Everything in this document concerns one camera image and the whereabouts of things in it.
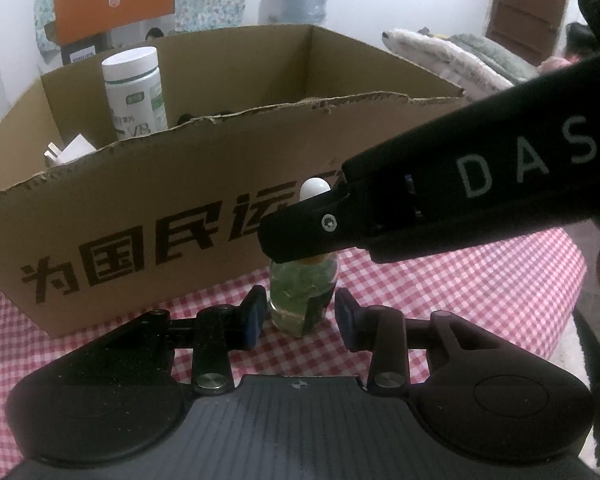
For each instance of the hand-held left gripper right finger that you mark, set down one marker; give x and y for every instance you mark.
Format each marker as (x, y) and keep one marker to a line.
(347, 325)

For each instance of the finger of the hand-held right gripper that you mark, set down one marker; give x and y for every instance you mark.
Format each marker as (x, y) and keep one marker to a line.
(305, 232)

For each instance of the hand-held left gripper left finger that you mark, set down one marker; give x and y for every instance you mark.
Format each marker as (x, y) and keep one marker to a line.
(252, 320)

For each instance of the green dropper bottle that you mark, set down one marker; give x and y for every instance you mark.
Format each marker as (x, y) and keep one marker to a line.
(300, 300)

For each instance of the brown cardboard box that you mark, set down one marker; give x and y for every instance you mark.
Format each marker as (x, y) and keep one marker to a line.
(155, 200)

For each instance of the white supplement bottle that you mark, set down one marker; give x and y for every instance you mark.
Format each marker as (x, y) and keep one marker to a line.
(135, 95)

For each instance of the white charger plug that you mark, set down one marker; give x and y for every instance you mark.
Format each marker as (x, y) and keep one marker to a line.
(75, 150)

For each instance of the green blanket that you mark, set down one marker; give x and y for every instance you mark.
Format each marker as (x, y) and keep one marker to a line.
(495, 57)

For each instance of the white fluffy blanket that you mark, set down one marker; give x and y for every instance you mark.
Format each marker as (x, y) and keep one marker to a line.
(445, 55)

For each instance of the pink cloth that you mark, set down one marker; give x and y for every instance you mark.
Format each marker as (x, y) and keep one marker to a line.
(555, 65)

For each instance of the pink checked tablecloth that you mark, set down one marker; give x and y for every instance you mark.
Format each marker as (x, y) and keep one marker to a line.
(480, 300)

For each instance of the brown wooden door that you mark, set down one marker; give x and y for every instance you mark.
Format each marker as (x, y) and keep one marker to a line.
(530, 10)

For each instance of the white printed box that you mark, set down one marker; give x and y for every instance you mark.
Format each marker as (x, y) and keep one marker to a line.
(130, 35)

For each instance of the orange box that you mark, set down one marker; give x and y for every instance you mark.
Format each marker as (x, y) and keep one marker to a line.
(105, 15)

